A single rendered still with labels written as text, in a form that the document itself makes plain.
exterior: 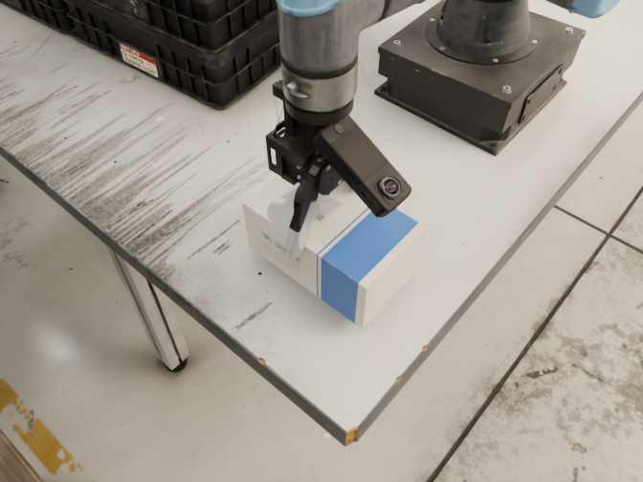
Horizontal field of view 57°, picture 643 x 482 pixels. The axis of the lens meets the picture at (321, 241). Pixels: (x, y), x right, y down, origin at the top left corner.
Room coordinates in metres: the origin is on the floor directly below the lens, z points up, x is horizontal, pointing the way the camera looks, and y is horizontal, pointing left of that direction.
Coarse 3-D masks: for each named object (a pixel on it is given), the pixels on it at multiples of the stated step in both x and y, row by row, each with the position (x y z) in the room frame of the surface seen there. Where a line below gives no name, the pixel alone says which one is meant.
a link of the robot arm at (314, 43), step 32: (288, 0) 0.47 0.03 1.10; (320, 0) 0.46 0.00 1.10; (352, 0) 0.48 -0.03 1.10; (384, 0) 0.50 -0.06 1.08; (288, 32) 0.47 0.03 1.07; (320, 32) 0.46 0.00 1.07; (352, 32) 0.48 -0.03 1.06; (288, 64) 0.48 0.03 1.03; (320, 64) 0.46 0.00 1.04; (352, 64) 0.48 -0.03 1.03
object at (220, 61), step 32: (64, 0) 1.01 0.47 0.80; (96, 32) 0.99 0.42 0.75; (128, 32) 0.93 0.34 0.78; (256, 32) 0.88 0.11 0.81; (128, 64) 0.94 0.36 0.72; (160, 64) 0.89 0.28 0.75; (192, 64) 0.85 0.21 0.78; (224, 64) 0.82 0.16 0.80; (256, 64) 0.90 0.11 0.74; (192, 96) 0.84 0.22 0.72; (224, 96) 0.82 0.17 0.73
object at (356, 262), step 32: (256, 192) 0.52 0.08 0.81; (288, 192) 0.52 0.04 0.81; (352, 192) 0.52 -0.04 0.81; (256, 224) 0.49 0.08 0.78; (320, 224) 0.47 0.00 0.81; (352, 224) 0.47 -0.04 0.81; (384, 224) 0.47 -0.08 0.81; (416, 224) 0.47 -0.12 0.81; (320, 256) 0.42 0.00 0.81; (352, 256) 0.42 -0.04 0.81; (384, 256) 0.42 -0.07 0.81; (416, 256) 0.46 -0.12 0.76; (320, 288) 0.42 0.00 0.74; (352, 288) 0.39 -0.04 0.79; (384, 288) 0.40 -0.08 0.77; (352, 320) 0.38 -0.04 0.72
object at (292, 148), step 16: (288, 112) 0.48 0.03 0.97; (304, 112) 0.47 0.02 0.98; (336, 112) 0.47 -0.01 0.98; (288, 128) 0.50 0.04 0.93; (304, 128) 0.49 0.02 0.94; (320, 128) 0.48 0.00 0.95; (272, 144) 0.50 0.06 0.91; (288, 144) 0.49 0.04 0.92; (304, 144) 0.49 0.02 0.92; (288, 160) 0.49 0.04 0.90; (304, 160) 0.47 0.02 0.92; (320, 160) 0.47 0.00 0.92; (288, 176) 0.49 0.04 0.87; (304, 176) 0.47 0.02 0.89; (320, 176) 0.46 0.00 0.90; (336, 176) 0.47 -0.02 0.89; (320, 192) 0.45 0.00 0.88
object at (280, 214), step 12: (276, 204) 0.47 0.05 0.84; (288, 204) 0.46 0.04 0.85; (312, 204) 0.45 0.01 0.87; (276, 216) 0.46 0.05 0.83; (288, 216) 0.46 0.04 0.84; (312, 216) 0.45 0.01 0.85; (288, 228) 0.45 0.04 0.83; (288, 240) 0.43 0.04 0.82; (300, 240) 0.43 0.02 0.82; (288, 252) 0.43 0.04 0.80; (300, 252) 0.43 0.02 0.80
